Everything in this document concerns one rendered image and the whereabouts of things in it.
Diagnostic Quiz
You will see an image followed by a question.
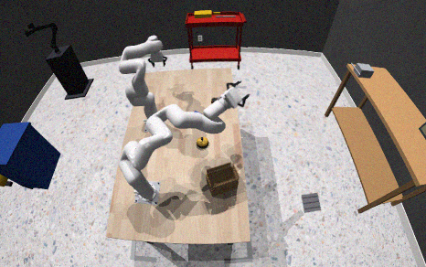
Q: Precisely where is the gold dome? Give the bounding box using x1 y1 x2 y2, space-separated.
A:
197 137 208 148

